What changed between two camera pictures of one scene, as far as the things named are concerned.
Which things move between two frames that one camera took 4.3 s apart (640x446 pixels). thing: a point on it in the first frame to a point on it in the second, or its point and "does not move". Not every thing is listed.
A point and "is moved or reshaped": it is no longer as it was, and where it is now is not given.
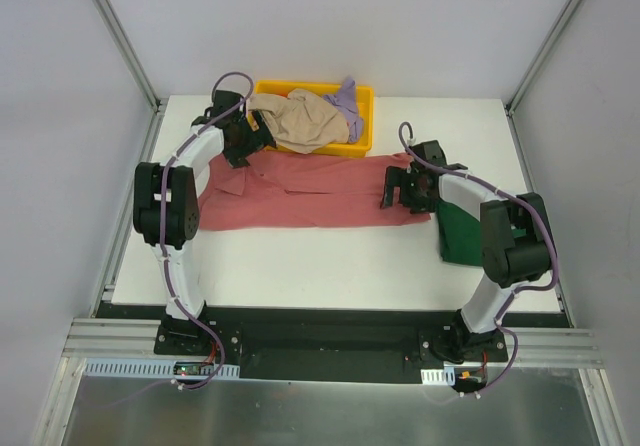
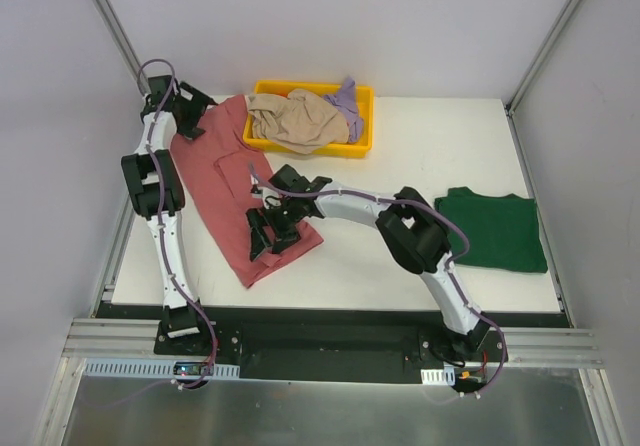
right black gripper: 396,184 to 273,226
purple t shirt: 346,103 does not move
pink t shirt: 297,190 is moved or reshaped
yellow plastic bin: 365,104 does not move
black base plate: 324,341 does not move
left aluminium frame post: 157,103 does not move
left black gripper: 257,133 to 189,114
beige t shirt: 301,121 does not move
